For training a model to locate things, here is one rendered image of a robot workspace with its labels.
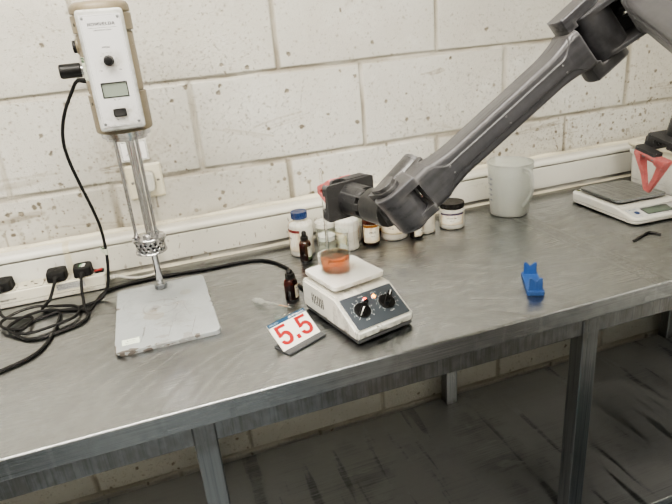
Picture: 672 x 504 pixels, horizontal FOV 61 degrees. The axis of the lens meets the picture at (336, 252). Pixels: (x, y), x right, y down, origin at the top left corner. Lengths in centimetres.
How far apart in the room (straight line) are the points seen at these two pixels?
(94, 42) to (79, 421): 62
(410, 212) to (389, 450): 111
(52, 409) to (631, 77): 184
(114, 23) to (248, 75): 49
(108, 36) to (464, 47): 99
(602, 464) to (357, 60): 131
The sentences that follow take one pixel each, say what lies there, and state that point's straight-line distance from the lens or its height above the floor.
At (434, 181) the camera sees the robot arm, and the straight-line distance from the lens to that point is 85.
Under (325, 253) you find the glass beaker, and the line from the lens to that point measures 110.
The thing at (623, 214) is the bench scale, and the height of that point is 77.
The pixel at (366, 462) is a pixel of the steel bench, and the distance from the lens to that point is 181.
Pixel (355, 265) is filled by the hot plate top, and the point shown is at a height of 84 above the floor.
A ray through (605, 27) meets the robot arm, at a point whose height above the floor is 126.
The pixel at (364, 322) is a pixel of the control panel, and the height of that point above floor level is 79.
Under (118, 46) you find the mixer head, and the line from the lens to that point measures 109.
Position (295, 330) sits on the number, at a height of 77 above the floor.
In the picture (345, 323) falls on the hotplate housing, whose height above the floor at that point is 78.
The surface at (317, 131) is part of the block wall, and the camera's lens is 156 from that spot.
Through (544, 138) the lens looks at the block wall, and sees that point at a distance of 192.
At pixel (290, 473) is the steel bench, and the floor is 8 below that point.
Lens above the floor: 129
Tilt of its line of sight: 22 degrees down
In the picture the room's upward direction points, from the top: 5 degrees counter-clockwise
